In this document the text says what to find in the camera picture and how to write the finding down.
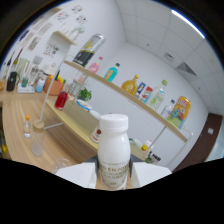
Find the white milk bottle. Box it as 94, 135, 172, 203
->
97, 113, 132, 191

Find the clear jar with wooden lid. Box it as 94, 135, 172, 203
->
30, 119, 46, 158

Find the clear bottle with orange cap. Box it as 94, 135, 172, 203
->
23, 115, 32, 140

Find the white and blue cup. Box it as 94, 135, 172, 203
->
34, 78, 45, 94

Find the green cup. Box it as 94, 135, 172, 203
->
20, 77, 30, 89

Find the brown door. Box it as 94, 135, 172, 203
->
173, 112, 223, 173

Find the small clear water bottle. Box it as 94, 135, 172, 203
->
160, 99, 176, 121

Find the large yellow printed can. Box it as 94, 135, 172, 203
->
166, 95, 193, 130

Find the blue white tub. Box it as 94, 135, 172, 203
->
75, 99, 93, 112

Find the clear bottle with green cap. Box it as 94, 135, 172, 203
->
146, 79, 168, 112

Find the red liquid glass bottle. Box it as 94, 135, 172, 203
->
54, 89, 69, 111

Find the green potted plant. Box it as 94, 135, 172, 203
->
77, 87, 93, 102

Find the blue white drink carton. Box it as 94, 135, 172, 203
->
134, 81, 147, 99

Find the amber glass bottle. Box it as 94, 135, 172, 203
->
120, 74, 140, 96

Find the orange basket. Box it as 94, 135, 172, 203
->
43, 75, 65, 97

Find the white tray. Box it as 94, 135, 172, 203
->
17, 84, 36, 94

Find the teal bottle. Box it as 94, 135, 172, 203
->
103, 62, 121, 83

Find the small pink bottle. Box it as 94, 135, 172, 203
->
88, 56, 104, 74

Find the black kettle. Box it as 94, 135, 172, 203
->
5, 71, 18, 92

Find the large black yellow can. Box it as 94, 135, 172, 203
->
72, 33, 106, 68

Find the white frame wooden shelf rack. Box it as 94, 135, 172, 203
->
39, 59, 194, 168

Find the wooden wall shelf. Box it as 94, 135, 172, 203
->
52, 30, 78, 46

